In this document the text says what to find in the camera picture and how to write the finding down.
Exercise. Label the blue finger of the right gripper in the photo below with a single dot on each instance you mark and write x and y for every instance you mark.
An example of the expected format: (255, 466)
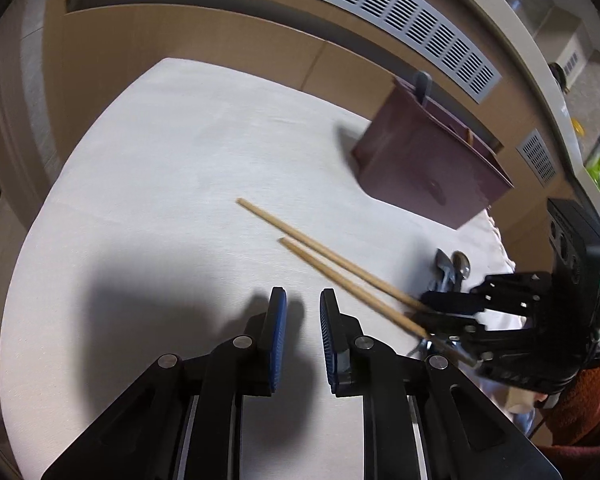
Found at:
(455, 303)
(455, 342)

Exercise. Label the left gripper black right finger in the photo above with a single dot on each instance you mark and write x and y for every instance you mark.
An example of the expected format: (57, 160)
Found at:
(344, 367)

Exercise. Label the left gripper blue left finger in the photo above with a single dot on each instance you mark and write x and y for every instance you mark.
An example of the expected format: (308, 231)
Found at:
(272, 337)

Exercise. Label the black handled fork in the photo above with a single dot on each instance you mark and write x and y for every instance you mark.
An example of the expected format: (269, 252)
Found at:
(444, 280)

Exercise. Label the wooden chopstick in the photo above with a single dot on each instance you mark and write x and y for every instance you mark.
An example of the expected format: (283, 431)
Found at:
(376, 304)
(322, 250)

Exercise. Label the blue plastic spoon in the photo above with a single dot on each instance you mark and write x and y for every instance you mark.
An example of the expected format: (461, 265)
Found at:
(422, 87)

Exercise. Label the large steel spoon black handle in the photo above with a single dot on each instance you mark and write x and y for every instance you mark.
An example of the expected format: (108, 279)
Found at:
(462, 269)

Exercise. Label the red sleeve forearm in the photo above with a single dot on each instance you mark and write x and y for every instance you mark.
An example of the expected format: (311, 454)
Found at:
(575, 418)

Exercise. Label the grey kitchen countertop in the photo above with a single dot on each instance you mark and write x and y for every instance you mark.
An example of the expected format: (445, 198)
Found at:
(519, 44)

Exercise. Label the person's right hand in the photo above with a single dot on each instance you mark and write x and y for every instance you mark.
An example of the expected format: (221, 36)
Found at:
(521, 401)

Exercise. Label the purple plastic utensil bin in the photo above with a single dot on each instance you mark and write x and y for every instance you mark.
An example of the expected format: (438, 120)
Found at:
(425, 160)

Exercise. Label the white fringed tablecloth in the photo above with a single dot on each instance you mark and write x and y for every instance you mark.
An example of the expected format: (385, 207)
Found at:
(147, 244)

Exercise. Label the small grey vent grille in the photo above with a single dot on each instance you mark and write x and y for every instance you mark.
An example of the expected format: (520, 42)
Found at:
(536, 154)

